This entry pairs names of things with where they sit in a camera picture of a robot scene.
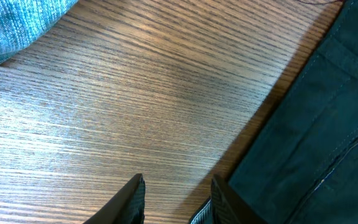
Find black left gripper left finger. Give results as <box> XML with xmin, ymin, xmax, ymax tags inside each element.
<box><xmin>84</xmin><ymin>174</ymin><xmax>145</xmax><ymax>224</ymax></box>

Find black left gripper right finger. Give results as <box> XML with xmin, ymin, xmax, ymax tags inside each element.
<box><xmin>189</xmin><ymin>174</ymin><xmax>267</xmax><ymax>224</ymax></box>

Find black shorts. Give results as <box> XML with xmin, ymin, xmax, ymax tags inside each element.
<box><xmin>229</xmin><ymin>0</ymin><xmax>358</xmax><ymax>223</ymax></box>

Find folded light blue jeans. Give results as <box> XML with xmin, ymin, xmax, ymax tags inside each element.
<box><xmin>0</xmin><ymin>0</ymin><xmax>77</xmax><ymax>64</ymax></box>

